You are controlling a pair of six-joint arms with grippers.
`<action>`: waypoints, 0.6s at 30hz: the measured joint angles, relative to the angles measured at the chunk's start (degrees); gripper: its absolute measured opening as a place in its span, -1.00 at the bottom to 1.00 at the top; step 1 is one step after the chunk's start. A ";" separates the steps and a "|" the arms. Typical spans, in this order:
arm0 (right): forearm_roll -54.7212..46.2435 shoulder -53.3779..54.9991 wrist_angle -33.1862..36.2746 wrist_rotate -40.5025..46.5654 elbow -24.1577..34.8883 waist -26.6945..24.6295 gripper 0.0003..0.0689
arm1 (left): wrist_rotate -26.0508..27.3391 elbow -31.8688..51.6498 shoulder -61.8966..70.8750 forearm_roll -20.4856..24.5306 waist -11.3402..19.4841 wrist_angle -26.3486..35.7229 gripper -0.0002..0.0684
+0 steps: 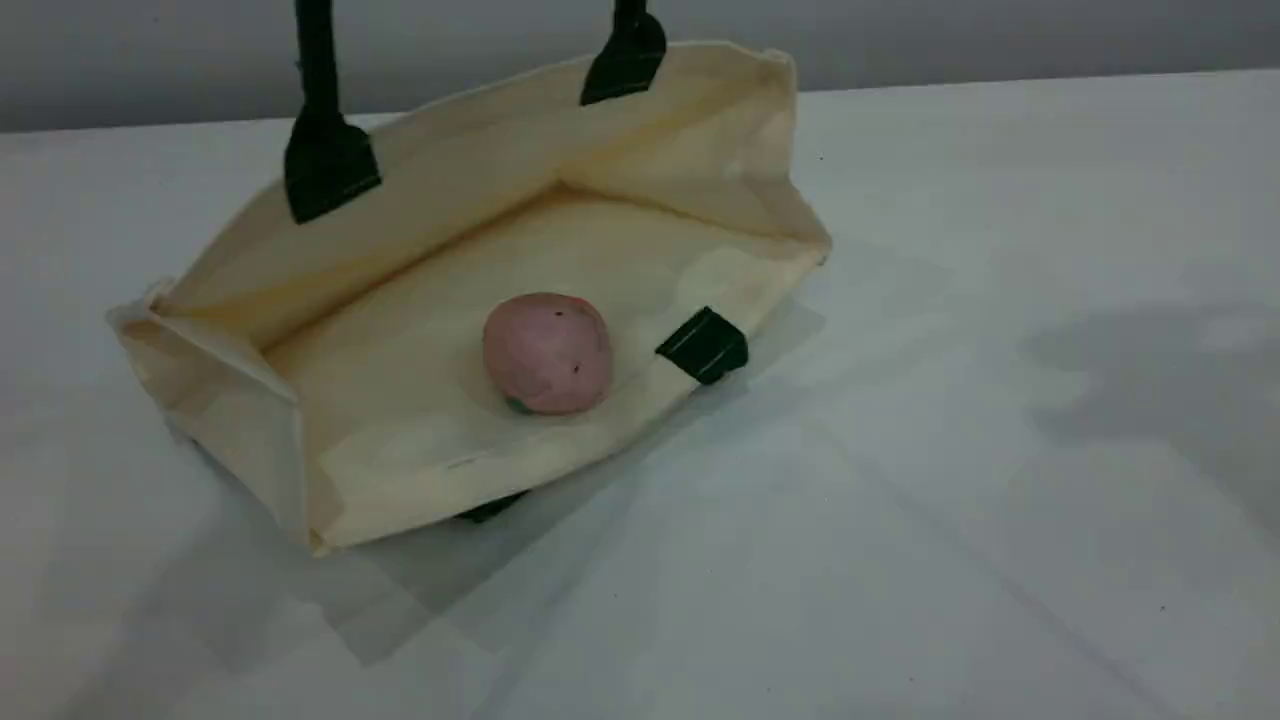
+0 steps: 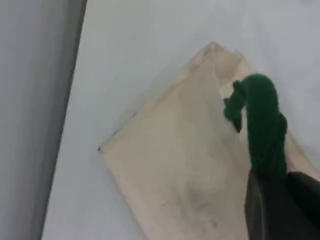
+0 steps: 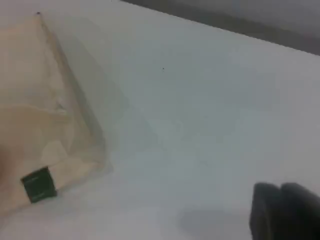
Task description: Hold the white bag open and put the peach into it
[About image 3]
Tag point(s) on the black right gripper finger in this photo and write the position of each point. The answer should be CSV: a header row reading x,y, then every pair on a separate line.
x,y
302,215
265,215

